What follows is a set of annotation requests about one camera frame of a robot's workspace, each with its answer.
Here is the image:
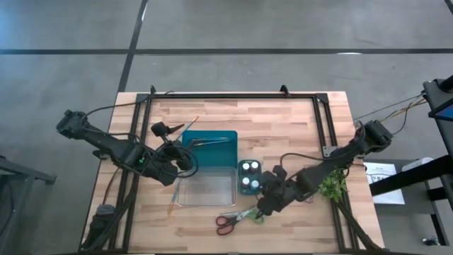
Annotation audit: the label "white box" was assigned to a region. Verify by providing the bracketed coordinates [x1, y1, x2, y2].
[401, 157, 435, 173]

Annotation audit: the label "small teal handled bin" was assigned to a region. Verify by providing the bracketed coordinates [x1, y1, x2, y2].
[237, 159, 263, 196]

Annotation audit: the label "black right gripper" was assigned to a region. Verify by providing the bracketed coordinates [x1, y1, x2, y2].
[257, 166, 294, 216]

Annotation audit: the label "green artificial plant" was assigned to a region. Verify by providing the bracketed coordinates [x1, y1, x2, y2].
[317, 169, 350, 203]

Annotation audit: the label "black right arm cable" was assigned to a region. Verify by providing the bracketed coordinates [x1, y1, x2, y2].
[281, 152, 330, 167]

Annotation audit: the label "coloured cable run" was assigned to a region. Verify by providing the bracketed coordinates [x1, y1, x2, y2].
[353, 93, 430, 137]

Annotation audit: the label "blue screen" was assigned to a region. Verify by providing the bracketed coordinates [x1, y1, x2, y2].
[428, 101, 453, 123]

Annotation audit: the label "clear plastic bin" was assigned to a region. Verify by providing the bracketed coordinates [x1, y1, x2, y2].
[176, 166, 238, 208]

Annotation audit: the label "white paper sheet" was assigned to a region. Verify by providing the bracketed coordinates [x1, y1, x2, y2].
[363, 161, 406, 205]

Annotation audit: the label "blue plastic bin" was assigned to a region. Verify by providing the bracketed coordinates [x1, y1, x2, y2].
[181, 130, 239, 169]

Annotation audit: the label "green scissors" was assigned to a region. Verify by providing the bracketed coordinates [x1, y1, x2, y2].
[221, 208, 265, 226]

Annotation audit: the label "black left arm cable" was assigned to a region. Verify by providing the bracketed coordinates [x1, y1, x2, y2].
[81, 90, 200, 179]

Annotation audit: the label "red and black scissors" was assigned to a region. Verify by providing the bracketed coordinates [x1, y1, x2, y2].
[214, 206, 256, 237]

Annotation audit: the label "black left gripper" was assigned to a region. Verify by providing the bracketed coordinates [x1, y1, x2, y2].
[151, 122, 195, 171]

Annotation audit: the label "black aluminium table frame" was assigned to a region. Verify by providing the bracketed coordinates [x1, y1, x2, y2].
[108, 84, 389, 254]

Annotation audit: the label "grey metal bracket plate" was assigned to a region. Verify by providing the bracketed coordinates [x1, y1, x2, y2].
[321, 144, 338, 159]

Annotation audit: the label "black cable bundle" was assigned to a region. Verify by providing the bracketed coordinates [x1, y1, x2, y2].
[332, 198, 389, 254]
[80, 191, 139, 252]

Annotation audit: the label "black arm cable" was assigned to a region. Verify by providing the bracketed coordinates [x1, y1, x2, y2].
[81, 90, 200, 179]
[281, 152, 330, 167]

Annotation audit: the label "black equipment stand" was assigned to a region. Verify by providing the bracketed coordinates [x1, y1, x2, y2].
[368, 74, 453, 249]

